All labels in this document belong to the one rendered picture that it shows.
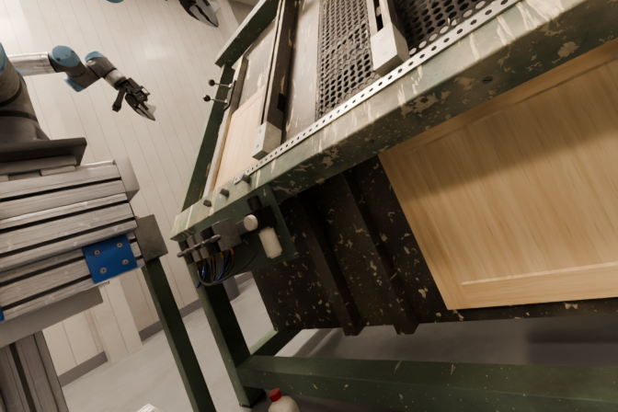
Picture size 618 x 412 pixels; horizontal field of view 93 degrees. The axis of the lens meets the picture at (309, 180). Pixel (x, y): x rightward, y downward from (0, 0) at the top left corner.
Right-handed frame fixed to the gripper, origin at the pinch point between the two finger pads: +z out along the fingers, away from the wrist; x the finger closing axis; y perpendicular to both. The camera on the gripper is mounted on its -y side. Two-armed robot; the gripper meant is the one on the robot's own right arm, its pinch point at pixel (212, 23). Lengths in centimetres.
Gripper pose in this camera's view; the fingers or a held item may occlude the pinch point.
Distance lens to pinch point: 104.5
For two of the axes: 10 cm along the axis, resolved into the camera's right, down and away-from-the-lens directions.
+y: 3.9, -6.1, 6.9
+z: 6.5, 7.1, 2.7
